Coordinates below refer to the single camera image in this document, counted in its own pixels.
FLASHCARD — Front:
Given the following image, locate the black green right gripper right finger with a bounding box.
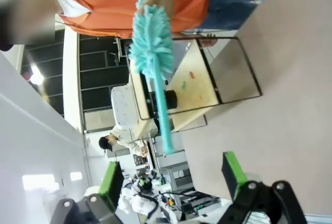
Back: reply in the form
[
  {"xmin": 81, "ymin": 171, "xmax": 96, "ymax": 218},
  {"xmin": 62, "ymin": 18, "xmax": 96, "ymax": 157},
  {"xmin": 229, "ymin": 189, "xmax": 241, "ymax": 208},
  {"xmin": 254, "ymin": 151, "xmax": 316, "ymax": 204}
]
[{"xmin": 221, "ymin": 151, "xmax": 308, "ymax": 224}]

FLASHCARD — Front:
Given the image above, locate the round ceiling lamp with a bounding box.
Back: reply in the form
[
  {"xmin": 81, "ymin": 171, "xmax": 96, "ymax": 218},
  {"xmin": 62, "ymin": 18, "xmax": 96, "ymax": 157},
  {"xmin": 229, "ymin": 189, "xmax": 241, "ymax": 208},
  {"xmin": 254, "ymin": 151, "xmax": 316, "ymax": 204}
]
[{"xmin": 29, "ymin": 64, "xmax": 45, "ymax": 85}]

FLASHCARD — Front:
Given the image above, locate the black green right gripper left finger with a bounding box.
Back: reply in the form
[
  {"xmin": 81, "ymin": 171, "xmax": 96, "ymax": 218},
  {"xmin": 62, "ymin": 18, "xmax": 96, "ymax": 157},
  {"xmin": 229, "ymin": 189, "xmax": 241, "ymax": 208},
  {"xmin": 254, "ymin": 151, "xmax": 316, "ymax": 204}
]
[{"xmin": 50, "ymin": 160, "xmax": 125, "ymax": 224}]

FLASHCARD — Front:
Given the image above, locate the person in beige shirt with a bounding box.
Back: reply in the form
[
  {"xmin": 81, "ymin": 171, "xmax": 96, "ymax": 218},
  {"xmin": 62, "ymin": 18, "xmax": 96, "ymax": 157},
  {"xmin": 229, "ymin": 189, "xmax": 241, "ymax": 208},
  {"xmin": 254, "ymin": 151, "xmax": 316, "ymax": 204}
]
[{"xmin": 99, "ymin": 118, "xmax": 160, "ymax": 158}]

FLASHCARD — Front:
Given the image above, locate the teal microfiber duster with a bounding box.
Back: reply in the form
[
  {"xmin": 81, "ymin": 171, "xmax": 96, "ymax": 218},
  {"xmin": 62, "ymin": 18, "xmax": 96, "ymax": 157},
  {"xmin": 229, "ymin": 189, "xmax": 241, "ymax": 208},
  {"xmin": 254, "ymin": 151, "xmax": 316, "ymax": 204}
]
[{"xmin": 129, "ymin": 0, "xmax": 175, "ymax": 156}]

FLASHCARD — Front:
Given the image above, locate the person in orange shirt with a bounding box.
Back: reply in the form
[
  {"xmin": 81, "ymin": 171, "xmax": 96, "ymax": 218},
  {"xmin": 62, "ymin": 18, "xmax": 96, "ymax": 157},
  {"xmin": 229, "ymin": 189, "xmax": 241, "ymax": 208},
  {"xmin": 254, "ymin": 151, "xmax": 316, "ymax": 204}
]
[{"xmin": 0, "ymin": 0, "xmax": 276, "ymax": 52}]

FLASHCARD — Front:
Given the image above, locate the aluminium frame cabinet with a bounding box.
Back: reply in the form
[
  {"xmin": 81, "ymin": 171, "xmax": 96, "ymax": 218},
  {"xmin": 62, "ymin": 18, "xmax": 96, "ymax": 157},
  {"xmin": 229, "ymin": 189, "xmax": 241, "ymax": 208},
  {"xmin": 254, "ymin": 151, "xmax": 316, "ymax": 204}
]
[{"xmin": 159, "ymin": 161, "xmax": 199, "ymax": 194}]

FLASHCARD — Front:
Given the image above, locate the black mesh pen holder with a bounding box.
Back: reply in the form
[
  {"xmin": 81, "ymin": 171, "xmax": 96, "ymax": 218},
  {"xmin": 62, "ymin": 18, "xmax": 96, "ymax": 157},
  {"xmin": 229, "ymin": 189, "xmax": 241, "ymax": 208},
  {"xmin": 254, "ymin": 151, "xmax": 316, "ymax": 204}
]
[{"xmin": 165, "ymin": 90, "xmax": 178, "ymax": 109}]

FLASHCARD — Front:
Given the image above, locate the person's right hand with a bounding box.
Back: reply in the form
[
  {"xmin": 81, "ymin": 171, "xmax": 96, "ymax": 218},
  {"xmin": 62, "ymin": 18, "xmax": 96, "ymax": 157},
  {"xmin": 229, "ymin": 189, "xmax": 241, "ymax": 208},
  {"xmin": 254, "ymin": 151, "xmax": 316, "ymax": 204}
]
[{"xmin": 198, "ymin": 33, "xmax": 218, "ymax": 48}]

